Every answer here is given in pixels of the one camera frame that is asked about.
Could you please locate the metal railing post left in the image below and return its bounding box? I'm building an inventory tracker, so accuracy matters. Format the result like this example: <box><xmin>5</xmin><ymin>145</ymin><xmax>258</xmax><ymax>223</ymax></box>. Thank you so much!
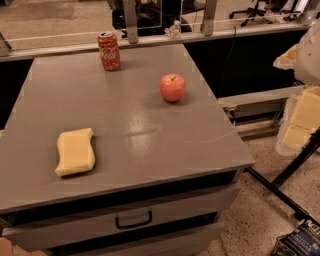
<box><xmin>123</xmin><ymin>0</ymin><xmax>138</xmax><ymax>44</ymax></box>

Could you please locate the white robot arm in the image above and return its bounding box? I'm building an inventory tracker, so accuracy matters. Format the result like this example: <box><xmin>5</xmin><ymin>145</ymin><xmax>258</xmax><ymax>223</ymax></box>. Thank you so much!
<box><xmin>273</xmin><ymin>20</ymin><xmax>320</xmax><ymax>156</ymax></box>

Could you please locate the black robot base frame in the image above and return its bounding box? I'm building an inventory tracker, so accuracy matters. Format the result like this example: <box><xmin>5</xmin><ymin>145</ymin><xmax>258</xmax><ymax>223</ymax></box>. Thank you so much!
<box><xmin>245</xmin><ymin>129</ymin><xmax>320</xmax><ymax>222</ymax></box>

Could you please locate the grey drawer cabinet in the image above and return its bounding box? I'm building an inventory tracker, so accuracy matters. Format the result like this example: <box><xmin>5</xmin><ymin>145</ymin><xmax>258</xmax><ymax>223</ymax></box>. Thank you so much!
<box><xmin>0</xmin><ymin>45</ymin><xmax>253</xmax><ymax>256</ymax></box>

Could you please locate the yellow sponge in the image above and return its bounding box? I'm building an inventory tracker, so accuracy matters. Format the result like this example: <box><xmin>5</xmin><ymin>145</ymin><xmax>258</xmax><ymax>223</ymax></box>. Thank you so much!
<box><xmin>55</xmin><ymin>128</ymin><xmax>95</xmax><ymax>177</ymax></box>

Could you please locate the red coke can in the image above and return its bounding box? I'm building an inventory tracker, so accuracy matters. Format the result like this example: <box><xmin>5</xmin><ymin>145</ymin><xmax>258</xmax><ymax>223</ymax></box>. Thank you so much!
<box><xmin>97</xmin><ymin>31</ymin><xmax>121</xmax><ymax>71</ymax></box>

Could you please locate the black office chair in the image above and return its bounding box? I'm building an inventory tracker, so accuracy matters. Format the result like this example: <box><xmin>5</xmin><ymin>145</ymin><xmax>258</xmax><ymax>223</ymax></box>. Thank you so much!
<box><xmin>228</xmin><ymin>0</ymin><xmax>274</xmax><ymax>28</ymax></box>

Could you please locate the clear plastic water bottle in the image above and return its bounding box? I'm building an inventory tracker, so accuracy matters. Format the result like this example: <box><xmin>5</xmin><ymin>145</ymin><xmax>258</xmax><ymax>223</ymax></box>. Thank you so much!
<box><xmin>165</xmin><ymin>20</ymin><xmax>181</xmax><ymax>38</ymax></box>

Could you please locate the black drawer handle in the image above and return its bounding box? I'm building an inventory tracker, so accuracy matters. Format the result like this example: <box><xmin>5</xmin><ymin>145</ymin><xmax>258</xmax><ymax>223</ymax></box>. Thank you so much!
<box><xmin>115</xmin><ymin>210</ymin><xmax>153</xmax><ymax>230</ymax></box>

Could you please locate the metal railing post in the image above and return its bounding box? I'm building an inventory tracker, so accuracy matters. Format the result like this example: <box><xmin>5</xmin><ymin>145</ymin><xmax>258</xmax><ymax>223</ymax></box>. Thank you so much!
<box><xmin>200</xmin><ymin>0</ymin><xmax>218</xmax><ymax>36</ymax></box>
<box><xmin>123</xmin><ymin>0</ymin><xmax>138</xmax><ymax>44</ymax></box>

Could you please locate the black printed bag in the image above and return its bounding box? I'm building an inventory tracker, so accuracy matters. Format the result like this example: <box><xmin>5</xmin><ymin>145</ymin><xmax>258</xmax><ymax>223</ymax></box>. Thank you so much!
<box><xmin>270</xmin><ymin>219</ymin><xmax>320</xmax><ymax>256</ymax></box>

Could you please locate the metal railing post right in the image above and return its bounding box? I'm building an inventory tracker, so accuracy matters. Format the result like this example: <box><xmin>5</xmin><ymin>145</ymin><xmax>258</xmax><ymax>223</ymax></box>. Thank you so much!
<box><xmin>200</xmin><ymin>0</ymin><xmax>218</xmax><ymax>36</ymax></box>

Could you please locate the red apple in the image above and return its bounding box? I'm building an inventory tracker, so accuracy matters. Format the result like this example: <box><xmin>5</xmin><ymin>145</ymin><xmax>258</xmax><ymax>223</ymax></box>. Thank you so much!
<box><xmin>159</xmin><ymin>74</ymin><xmax>186</xmax><ymax>102</ymax></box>

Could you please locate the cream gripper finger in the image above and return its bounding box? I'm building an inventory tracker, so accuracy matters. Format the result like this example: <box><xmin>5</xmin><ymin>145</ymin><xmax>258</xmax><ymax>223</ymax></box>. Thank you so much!
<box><xmin>273</xmin><ymin>45</ymin><xmax>297</xmax><ymax>70</ymax></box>
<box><xmin>275</xmin><ymin>86</ymin><xmax>320</xmax><ymax>156</ymax></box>

